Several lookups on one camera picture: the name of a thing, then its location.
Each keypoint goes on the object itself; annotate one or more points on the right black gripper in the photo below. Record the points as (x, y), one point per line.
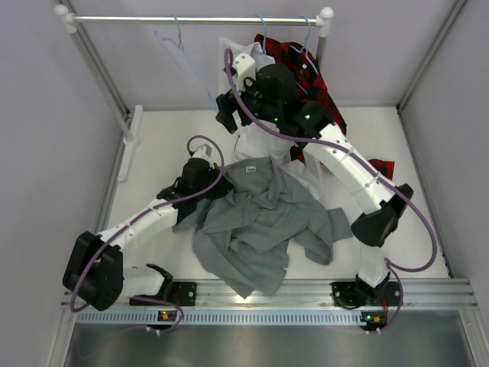
(227, 105)

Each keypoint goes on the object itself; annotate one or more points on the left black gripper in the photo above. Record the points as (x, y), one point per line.
(223, 186)

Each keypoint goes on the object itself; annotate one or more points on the light blue hanger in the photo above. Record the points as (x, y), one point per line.
(183, 60)

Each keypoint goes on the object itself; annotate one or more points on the grey shirt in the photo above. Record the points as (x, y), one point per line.
(242, 238)

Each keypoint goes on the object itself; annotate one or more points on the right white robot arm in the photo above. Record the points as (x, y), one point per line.
(382, 203)

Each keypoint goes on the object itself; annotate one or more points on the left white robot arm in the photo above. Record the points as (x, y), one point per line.
(97, 271)

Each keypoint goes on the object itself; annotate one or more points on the white shirt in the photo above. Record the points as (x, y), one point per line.
(254, 142)

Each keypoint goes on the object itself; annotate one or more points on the red black plaid shirt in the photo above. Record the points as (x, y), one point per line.
(289, 58)

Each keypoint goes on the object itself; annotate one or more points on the blue hanger under white shirt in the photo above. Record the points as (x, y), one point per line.
(268, 45)

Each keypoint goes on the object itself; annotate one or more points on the blue hanger under plaid shirt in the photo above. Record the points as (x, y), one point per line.
(307, 73)

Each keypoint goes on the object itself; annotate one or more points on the white rack foot bar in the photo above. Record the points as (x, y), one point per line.
(131, 144)

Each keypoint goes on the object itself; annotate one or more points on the right rack upright pole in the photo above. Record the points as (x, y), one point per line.
(320, 49)

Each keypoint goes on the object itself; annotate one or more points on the rack upright pole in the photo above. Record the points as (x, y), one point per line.
(320, 49)
(102, 78)

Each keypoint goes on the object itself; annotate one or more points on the left rack upright pole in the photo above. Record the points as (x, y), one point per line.
(102, 78)

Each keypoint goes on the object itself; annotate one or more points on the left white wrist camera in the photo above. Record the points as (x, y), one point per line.
(203, 152)

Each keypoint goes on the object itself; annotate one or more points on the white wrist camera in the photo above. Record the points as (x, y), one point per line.
(203, 152)
(244, 67)

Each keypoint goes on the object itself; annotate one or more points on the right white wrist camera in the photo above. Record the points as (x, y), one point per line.
(244, 67)

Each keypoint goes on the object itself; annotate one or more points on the perforated cable duct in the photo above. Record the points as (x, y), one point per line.
(224, 317)

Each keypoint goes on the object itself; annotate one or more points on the metal clothes rail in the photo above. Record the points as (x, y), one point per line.
(323, 20)

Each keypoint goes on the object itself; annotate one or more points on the right aluminium frame post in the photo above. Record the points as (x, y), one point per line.
(449, 21)

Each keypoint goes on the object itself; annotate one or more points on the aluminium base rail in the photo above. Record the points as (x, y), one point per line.
(418, 294)

